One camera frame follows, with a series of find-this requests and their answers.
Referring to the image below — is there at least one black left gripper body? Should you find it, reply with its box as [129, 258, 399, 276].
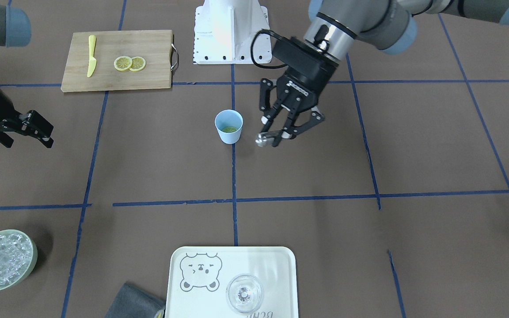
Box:
[273, 37, 339, 110]

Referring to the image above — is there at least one blue paper cup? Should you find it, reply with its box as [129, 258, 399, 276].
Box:
[214, 110, 243, 144]

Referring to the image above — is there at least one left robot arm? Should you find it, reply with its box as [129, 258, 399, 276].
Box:
[255, 0, 509, 147]

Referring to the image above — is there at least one yellow plastic knife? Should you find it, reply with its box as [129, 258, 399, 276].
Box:
[87, 34, 97, 78]

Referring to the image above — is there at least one bamboo cutting board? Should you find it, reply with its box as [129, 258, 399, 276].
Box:
[61, 30, 178, 93]

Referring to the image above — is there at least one green bowl of ice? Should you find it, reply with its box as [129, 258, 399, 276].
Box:
[0, 229, 38, 291]

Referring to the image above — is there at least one cream bear serving tray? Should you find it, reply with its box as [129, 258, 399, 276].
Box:
[165, 246, 299, 318]

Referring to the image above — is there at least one clear wine glass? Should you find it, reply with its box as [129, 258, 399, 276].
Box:
[226, 273, 264, 315]

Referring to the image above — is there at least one grey folded cloth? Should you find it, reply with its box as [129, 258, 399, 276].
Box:
[105, 283, 166, 318]

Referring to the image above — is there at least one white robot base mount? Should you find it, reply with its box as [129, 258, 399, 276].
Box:
[193, 0, 272, 64]

